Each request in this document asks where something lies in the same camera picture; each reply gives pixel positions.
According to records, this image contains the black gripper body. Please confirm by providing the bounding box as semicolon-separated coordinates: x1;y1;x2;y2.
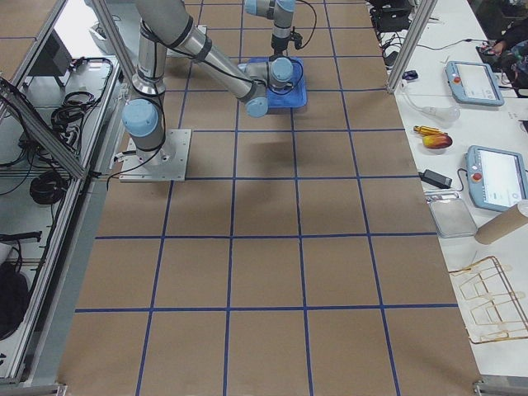
271;26;302;57

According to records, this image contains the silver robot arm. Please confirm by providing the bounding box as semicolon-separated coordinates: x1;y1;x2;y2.
121;1;295;166
244;0;303;59

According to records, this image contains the blue plastic tray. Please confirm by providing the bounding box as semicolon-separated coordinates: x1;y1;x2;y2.
238;56;307;109

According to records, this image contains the small blue device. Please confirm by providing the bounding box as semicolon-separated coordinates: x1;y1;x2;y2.
402;70;418;81

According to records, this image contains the brass cylinder tool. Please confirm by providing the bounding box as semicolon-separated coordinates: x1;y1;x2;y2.
413;125;445;136

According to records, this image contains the red yellow mango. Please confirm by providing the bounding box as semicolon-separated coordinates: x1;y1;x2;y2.
422;134;453;149

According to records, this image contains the far teach pendant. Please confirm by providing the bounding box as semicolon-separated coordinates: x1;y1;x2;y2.
445;61;504;107

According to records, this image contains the teach pendant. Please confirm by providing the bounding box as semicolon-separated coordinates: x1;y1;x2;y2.
465;145;527;212
445;61;504;107

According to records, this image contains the black power adapter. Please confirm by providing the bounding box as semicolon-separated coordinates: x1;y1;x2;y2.
418;169;452;189

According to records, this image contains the grey metal tin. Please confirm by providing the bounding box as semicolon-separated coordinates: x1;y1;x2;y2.
428;199;477;238

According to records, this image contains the near teach pendant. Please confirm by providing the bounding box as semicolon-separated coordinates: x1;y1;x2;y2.
465;145;527;212

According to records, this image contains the cardboard tube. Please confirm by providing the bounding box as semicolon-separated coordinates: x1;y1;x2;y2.
474;200;527;245

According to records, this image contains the aluminium frame post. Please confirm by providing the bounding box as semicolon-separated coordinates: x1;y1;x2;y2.
386;0;437;94

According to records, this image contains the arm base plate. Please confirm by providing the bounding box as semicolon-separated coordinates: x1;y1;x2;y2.
119;129;191;182

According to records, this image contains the gold wire rack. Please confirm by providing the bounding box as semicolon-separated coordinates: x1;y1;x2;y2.
449;256;527;345

